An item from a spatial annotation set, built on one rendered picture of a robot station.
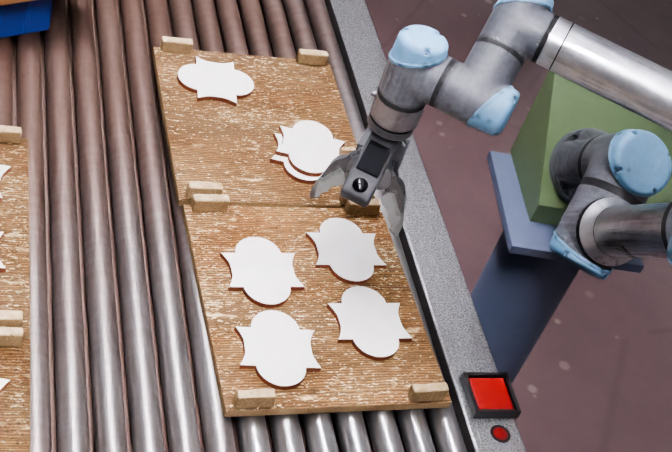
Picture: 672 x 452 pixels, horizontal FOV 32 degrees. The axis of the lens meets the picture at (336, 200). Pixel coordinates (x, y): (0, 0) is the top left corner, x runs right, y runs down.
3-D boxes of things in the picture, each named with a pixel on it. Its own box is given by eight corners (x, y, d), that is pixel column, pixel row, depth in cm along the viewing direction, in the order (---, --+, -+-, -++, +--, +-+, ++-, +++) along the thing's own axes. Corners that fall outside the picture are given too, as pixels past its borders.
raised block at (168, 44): (190, 49, 221) (192, 37, 219) (191, 55, 220) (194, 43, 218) (159, 47, 219) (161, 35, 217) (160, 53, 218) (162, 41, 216)
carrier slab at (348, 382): (378, 215, 203) (381, 208, 202) (449, 408, 176) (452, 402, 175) (181, 210, 191) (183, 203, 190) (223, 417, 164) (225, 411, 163)
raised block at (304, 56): (323, 61, 230) (327, 50, 228) (325, 67, 229) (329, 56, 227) (294, 58, 228) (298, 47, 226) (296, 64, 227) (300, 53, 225)
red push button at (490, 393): (500, 382, 183) (503, 377, 182) (511, 414, 179) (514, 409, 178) (465, 382, 181) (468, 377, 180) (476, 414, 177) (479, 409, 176)
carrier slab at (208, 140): (327, 67, 231) (329, 61, 230) (375, 214, 203) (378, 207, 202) (151, 52, 220) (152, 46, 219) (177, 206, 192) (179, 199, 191)
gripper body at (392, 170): (401, 168, 186) (424, 111, 178) (385, 199, 180) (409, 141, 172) (357, 149, 187) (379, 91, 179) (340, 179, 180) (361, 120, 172)
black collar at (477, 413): (503, 378, 184) (507, 372, 183) (517, 418, 179) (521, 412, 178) (459, 378, 181) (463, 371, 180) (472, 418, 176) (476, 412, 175)
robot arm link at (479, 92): (536, 64, 163) (465, 29, 165) (499, 133, 162) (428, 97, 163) (530, 80, 171) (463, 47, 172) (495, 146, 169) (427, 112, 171)
